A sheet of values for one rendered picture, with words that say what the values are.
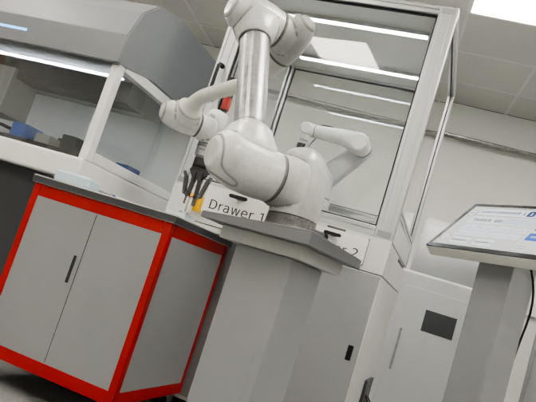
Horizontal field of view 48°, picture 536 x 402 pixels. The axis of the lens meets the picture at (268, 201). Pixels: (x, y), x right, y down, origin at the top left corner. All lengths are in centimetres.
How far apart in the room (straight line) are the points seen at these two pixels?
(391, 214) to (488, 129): 362
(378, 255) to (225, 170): 100
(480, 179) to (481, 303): 366
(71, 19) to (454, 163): 391
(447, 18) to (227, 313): 164
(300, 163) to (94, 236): 84
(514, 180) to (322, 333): 377
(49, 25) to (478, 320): 230
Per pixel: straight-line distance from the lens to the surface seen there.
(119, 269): 216
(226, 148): 166
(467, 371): 229
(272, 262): 171
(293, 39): 215
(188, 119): 240
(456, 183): 586
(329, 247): 167
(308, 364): 251
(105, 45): 291
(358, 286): 248
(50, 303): 229
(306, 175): 176
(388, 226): 249
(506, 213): 243
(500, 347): 227
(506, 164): 598
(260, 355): 169
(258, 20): 205
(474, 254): 225
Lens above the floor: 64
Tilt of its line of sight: 7 degrees up
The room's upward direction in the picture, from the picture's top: 18 degrees clockwise
